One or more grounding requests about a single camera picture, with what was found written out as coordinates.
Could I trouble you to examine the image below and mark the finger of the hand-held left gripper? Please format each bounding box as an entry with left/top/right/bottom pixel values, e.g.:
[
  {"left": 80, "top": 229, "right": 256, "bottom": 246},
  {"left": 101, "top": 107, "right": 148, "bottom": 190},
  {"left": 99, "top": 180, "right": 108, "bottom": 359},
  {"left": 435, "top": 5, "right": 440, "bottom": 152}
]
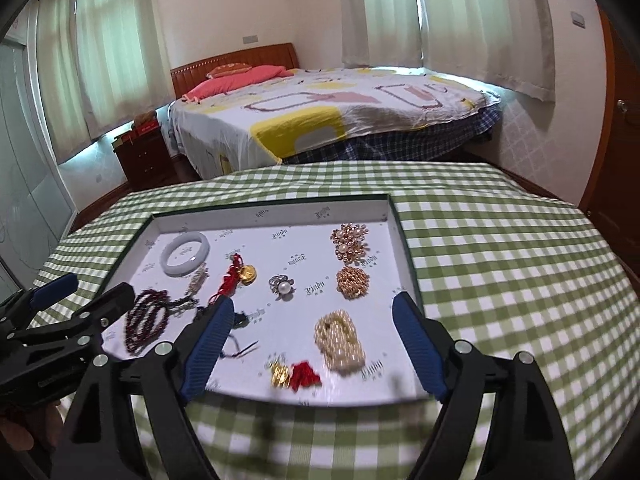
[
  {"left": 20, "top": 282, "right": 137, "bottom": 361},
  {"left": 0, "top": 274, "right": 80, "bottom": 335}
]

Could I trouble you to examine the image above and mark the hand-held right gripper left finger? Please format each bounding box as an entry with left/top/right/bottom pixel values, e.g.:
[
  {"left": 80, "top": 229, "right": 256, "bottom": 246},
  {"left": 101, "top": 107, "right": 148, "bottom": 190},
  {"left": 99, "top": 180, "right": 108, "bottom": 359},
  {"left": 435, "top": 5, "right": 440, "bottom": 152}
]
[{"left": 52, "top": 297, "right": 236, "bottom": 480}]

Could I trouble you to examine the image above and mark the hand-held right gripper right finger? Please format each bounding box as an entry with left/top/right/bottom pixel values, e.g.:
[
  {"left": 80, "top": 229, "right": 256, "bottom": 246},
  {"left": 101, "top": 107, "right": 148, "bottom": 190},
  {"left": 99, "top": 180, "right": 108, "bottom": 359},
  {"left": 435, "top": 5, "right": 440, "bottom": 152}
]
[{"left": 391, "top": 291, "right": 576, "bottom": 480}]

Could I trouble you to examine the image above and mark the white jade bangle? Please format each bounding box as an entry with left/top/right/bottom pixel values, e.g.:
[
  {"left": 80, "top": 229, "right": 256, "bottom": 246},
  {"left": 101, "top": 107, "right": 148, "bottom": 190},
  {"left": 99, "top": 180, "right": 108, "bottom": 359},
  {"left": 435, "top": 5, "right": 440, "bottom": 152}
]
[{"left": 161, "top": 233, "right": 210, "bottom": 277}]

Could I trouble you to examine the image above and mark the gold pearl flower brooch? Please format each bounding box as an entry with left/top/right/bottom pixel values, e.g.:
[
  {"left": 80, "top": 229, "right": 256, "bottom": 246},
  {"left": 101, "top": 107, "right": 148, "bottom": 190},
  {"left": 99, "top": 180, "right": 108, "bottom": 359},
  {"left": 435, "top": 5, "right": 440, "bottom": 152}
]
[{"left": 330, "top": 223, "right": 371, "bottom": 265}]

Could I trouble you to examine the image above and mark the white tray box green rim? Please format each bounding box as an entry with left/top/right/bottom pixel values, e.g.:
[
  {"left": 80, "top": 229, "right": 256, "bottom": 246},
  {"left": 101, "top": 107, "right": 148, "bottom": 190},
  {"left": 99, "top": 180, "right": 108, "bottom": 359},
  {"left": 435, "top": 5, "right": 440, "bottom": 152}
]
[{"left": 102, "top": 193, "right": 427, "bottom": 406}]

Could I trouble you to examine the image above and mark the person's left hand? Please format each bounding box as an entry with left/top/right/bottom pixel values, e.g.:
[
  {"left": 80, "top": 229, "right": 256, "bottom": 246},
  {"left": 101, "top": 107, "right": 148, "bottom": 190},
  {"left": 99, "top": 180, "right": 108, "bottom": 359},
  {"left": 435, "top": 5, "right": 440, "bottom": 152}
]
[{"left": 0, "top": 399, "right": 63, "bottom": 467}]

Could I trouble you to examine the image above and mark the gold pendant long red tassel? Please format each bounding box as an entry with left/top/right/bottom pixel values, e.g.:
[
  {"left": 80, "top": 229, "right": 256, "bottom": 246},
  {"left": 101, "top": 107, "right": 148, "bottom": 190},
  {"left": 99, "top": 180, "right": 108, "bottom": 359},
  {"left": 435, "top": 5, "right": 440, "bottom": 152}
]
[{"left": 216, "top": 254, "right": 259, "bottom": 306}]

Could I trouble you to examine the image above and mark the gold pendant short red tassel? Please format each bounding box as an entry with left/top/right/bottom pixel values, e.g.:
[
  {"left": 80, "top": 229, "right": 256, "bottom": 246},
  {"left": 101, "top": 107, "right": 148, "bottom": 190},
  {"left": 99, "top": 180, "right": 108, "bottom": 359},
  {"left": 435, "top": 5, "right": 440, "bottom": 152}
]
[{"left": 266, "top": 359, "right": 322, "bottom": 392}]

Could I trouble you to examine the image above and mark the green checked tablecloth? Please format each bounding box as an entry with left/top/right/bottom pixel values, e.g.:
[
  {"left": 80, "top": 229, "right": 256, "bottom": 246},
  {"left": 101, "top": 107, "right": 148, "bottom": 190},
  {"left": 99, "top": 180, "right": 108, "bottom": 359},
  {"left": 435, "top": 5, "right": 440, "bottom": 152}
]
[{"left": 32, "top": 160, "right": 632, "bottom": 480}]

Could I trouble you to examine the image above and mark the glass sliding door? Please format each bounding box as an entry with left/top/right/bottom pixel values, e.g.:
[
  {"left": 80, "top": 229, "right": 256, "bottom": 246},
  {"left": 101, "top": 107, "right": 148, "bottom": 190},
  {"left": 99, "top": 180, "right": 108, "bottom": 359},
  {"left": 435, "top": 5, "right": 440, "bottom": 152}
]
[{"left": 0, "top": 42, "right": 77, "bottom": 288}]

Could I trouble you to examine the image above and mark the dark wooden nightstand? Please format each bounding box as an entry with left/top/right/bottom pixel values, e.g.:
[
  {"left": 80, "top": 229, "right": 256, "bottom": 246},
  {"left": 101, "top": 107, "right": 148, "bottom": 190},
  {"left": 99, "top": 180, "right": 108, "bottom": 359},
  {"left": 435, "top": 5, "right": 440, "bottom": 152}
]
[{"left": 112, "top": 127, "right": 179, "bottom": 194}]

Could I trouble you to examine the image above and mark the red box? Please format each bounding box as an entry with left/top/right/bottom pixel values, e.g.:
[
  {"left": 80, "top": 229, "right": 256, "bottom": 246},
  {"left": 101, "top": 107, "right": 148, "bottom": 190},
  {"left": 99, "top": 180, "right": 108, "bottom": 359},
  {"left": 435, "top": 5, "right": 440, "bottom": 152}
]
[{"left": 132, "top": 110, "right": 162, "bottom": 136}]

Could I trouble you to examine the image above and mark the blue plaid sheet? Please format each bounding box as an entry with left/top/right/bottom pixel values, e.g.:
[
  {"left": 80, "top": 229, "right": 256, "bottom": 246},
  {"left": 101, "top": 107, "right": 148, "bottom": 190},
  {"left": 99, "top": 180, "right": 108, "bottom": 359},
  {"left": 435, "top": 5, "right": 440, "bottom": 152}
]
[{"left": 280, "top": 105, "right": 504, "bottom": 167}]

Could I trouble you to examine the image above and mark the printed white bedsheet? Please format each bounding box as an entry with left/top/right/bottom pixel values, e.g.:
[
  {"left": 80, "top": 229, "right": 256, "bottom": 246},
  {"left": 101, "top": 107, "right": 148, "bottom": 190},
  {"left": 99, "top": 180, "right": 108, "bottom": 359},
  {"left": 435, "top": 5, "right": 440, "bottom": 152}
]
[{"left": 167, "top": 67, "right": 502, "bottom": 182}]

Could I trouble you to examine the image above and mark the white curtain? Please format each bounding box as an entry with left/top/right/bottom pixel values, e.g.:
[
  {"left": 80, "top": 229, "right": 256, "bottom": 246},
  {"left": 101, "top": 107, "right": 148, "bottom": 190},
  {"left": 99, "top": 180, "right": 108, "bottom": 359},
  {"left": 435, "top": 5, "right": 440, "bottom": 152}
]
[
  {"left": 340, "top": 0, "right": 559, "bottom": 104},
  {"left": 35, "top": 0, "right": 174, "bottom": 165}
]

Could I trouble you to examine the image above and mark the pink pillow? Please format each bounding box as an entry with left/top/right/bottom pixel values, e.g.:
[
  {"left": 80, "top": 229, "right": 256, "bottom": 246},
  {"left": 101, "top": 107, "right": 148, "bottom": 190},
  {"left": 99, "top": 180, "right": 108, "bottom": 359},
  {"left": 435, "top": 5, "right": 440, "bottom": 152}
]
[{"left": 182, "top": 64, "right": 294, "bottom": 104}]

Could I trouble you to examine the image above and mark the wooden headboard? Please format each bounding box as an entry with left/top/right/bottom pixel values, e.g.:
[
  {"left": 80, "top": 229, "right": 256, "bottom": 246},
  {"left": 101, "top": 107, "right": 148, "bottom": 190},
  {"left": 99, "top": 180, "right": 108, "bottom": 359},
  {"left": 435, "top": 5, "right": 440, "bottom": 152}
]
[{"left": 170, "top": 42, "right": 301, "bottom": 101}]

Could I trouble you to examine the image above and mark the wooden door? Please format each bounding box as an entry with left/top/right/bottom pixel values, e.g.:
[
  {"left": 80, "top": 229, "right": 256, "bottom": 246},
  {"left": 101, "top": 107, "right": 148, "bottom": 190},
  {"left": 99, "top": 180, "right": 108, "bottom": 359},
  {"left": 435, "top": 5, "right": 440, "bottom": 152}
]
[{"left": 577, "top": 5, "right": 640, "bottom": 272}]

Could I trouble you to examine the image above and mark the orange pillow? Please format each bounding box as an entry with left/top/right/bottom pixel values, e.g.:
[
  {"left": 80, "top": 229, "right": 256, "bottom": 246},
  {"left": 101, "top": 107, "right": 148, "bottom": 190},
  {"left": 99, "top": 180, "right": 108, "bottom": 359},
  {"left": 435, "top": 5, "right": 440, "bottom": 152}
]
[{"left": 206, "top": 62, "right": 251, "bottom": 79}]

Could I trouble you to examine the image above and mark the black cord necklace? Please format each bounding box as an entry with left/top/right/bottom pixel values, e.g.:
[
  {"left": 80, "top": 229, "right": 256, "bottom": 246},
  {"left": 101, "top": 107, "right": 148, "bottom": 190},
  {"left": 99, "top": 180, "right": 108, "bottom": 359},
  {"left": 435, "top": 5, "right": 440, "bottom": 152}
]
[{"left": 197, "top": 305, "right": 261, "bottom": 361}]

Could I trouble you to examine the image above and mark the dark wooden bead bracelet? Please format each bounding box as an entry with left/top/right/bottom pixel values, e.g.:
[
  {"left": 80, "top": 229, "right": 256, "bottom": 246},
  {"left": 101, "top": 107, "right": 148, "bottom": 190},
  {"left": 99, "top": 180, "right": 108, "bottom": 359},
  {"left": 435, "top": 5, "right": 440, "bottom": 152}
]
[{"left": 124, "top": 289, "right": 170, "bottom": 357}]

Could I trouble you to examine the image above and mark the black knotted cord tassel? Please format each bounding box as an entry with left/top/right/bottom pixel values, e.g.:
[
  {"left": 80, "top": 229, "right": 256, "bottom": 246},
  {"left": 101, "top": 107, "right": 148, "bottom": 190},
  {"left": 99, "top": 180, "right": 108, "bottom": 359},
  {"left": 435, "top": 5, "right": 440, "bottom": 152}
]
[{"left": 167, "top": 294, "right": 202, "bottom": 312}]

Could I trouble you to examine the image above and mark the cream pearl bracelet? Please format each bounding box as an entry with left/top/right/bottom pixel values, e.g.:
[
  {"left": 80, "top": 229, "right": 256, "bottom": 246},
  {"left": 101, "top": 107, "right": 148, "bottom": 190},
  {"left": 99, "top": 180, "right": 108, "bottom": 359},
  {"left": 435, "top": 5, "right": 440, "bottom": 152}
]
[{"left": 314, "top": 309, "right": 367, "bottom": 374}]

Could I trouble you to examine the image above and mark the silver pearl ring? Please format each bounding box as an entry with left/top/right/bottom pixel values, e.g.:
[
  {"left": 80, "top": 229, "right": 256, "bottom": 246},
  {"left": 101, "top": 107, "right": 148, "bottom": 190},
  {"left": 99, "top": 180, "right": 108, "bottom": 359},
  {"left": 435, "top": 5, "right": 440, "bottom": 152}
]
[{"left": 268, "top": 274, "right": 297, "bottom": 302}]

